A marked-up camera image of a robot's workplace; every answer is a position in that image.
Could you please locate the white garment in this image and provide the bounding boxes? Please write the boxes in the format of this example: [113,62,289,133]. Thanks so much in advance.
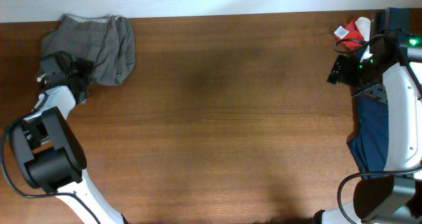
[355,17,371,41]

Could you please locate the red garment with tag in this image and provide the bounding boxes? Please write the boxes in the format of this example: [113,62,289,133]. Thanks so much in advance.
[334,18,365,49]

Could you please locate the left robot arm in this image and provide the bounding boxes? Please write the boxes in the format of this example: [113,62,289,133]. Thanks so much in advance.
[1,51,127,223]

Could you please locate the black cable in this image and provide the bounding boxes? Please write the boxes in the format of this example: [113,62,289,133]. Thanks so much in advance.
[333,34,422,224]
[0,111,102,224]

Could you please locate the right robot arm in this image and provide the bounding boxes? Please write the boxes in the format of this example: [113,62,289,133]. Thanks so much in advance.
[313,8,421,223]

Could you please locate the navy blue garment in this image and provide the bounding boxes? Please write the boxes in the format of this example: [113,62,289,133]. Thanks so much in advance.
[347,96,389,173]

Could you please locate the grey shorts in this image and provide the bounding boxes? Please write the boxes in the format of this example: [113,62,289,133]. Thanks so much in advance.
[41,14,136,86]

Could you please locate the right black cable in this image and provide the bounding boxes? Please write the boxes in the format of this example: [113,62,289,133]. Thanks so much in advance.
[333,34,422,224]

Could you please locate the left black cable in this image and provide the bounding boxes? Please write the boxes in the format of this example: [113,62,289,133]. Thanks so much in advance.
[0,111,102,224]

